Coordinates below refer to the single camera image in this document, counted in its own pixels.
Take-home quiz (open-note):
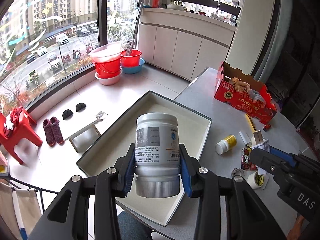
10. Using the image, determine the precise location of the white tape roll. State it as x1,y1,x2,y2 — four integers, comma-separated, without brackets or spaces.
247,171,265,190

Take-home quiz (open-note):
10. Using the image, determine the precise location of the red patterned card box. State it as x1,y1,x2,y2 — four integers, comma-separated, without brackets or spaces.
241,148,257,171

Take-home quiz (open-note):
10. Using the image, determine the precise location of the yellow utility knife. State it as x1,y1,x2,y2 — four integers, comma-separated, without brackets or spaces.
245,114,257,133

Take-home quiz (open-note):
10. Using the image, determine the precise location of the small yellow cap bottle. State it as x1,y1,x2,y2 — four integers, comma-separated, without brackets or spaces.
215,135,237,155

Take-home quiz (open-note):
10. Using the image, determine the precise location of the white supplement jar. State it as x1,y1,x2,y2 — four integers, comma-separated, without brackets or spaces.
135,113,180,198

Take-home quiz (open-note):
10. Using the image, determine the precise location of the metal hose clamp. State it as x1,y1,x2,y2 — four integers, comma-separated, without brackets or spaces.
231,167,245,178

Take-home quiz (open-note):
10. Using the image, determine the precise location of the red lighter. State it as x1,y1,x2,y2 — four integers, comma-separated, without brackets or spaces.
263,124,271,132

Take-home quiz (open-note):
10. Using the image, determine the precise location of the folding chair fabric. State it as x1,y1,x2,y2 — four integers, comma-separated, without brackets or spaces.
1,183,42,239

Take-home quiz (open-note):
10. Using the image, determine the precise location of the jeans knee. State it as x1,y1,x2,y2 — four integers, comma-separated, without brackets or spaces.
118,211,152,240

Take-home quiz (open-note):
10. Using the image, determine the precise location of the red cardboard fruit box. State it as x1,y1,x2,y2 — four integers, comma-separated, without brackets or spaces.
214,62,277,125

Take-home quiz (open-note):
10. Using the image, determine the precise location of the small white low table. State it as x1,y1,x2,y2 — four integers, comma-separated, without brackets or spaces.
60,111,108,153

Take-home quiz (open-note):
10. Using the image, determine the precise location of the grey shallow tray box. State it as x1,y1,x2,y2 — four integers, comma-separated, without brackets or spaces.
76,91,212,226

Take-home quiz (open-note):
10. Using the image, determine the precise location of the right purple slipper boot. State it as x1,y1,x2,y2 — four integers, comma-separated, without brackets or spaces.
50,116,64,145

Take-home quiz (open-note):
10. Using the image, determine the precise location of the purple slipper boot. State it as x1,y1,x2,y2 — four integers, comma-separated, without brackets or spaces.
43,119,56,146
50,116,64,145

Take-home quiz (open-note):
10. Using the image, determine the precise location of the left purple slipper boot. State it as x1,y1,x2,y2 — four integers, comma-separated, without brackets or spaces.
43,119,56,146

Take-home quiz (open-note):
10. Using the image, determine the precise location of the black shoe insert left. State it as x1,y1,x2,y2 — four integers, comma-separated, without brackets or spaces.
62,109,73,120

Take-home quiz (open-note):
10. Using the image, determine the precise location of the black shoe insert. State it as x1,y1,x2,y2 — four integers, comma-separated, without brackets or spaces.
62,109,73,120
75,102,87,112

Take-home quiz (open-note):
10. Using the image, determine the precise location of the red plastic stool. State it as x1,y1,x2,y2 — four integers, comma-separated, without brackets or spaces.
1,107,42,165

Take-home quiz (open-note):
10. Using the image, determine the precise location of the black shoe insert right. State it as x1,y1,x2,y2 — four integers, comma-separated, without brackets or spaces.
75,102,87,112

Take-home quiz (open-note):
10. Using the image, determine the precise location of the white basin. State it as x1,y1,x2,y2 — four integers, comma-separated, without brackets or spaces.
95,70,122,86

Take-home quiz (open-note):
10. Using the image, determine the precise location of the white balcony cabinet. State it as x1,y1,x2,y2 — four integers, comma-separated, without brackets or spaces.
137,8,236,81

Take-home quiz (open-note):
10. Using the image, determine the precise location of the blue basin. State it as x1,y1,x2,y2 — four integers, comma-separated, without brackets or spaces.
121,58,145,74

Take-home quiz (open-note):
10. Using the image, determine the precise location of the red bucket with clear basin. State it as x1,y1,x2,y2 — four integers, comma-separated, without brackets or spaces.
89,42,122,79

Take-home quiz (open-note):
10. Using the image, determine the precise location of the red basin with brush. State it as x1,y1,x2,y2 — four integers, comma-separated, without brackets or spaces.
121,39,142,67

